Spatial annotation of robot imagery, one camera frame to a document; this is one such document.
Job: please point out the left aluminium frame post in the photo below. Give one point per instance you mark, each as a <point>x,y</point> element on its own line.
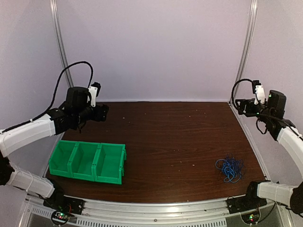
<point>58,33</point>

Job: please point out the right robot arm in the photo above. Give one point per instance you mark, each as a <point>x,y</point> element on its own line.
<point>271,112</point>

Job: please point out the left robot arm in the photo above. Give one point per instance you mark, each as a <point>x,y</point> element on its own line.
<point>79,107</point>

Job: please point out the right aluminium frame post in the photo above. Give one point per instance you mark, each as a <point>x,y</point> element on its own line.
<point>252,16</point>

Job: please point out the middle green bin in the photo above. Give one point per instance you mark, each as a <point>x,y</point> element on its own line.
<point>82,159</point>

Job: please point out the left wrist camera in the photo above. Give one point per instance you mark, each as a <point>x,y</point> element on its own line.
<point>94,90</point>

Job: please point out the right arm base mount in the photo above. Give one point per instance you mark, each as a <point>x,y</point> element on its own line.
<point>247,207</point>

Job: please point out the front aluminium rail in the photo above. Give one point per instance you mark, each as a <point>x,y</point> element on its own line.
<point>209,213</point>

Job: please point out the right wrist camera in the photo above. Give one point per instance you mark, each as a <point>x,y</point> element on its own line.
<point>259,92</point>

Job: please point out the aluminium frame post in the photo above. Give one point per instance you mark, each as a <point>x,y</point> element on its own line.
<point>58,33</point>
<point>252,16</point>

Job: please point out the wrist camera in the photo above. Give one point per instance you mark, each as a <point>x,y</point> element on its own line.
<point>259,92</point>
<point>94,90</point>

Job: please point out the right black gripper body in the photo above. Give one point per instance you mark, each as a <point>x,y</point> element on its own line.
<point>249,112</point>

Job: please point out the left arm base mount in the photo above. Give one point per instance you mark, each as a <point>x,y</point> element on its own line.
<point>65,209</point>

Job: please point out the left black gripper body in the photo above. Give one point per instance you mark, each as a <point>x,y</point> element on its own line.
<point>100,115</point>

